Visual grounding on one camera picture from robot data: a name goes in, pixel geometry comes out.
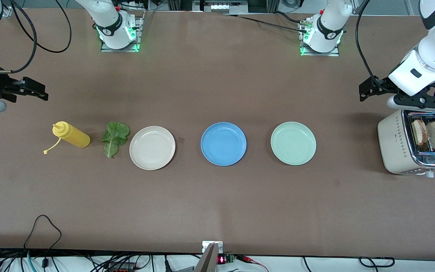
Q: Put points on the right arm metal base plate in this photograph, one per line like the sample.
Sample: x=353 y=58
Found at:
x=139 y=30

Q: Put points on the green lettuce leaf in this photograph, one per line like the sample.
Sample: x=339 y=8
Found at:
x=114 y=138

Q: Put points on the white lit electronic device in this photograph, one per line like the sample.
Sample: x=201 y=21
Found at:
x=219 y=6

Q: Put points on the white pole mount bracket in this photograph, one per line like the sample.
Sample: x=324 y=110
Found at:
x=207 y=245

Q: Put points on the mint green round plate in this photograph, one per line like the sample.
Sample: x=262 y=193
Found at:
x=293 y=143

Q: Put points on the aluminium frame bracket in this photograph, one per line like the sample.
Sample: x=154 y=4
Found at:
x=6 y=12

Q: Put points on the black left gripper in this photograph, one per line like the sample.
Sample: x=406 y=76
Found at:
x=377 y=85

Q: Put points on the red clip lead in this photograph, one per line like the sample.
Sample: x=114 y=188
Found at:
x=249 y=259

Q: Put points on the blue round plate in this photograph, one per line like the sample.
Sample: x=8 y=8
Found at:
x=223 y=144

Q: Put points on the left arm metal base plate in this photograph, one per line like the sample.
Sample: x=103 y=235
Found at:
x=308 y=54

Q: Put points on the red led display module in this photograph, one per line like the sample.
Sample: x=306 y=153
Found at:
x=223 y=260

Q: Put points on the white power strip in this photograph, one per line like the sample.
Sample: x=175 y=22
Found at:
x=134 y=4

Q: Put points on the yellow squeeze bottle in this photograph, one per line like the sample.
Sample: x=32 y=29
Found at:
x=74 y=138

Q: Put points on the beige round plate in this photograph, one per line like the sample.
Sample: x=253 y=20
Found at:
x=152 y=148

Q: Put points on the cream chrome toaster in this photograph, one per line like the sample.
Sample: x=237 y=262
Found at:
x=393 y=147

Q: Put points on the aluminium camera pole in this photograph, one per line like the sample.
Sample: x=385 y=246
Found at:
x=208 y=262

